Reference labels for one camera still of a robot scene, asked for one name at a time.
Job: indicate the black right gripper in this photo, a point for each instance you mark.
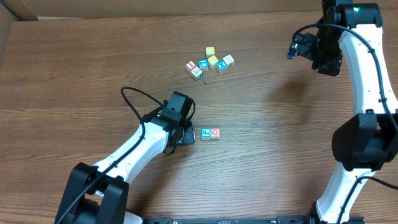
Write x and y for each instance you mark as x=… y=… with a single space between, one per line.
x=304 y=45

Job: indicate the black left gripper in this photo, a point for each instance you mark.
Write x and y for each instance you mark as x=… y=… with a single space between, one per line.
x=189 y=135

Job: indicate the wooden block number 3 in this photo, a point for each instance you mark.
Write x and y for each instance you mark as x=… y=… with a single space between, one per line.
x=205 y=133

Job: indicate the wooden block red Q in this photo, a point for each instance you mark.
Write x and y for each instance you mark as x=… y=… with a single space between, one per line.
x=215 y=133

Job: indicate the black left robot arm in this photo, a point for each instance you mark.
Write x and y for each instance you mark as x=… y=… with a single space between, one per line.
x=98 y=193

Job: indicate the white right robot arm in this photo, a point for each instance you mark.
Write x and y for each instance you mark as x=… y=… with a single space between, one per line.
x=351 y=33

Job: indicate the wooden block green side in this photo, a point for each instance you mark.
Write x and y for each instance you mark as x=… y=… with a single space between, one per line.
x=196 y=73

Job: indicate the wooden block plain picture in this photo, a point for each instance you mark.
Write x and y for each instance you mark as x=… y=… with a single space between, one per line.
x=229 y=60

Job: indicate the wooden block red I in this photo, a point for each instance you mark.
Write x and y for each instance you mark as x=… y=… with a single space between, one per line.
x=190 y=65

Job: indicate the wooden block blue X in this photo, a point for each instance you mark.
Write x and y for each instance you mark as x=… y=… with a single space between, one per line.
x=222 y=66

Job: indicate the wooden block blue L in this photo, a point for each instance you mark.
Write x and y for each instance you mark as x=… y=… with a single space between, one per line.
x=203 y=64

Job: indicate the wooden block plain yellow top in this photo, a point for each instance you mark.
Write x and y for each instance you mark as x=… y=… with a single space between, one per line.
x=212 y=61

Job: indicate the wooden block yellow far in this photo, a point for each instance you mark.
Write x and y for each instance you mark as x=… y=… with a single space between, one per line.
x=210 y=51

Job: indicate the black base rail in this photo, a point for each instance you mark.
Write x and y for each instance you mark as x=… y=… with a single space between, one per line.
x=248 y=220

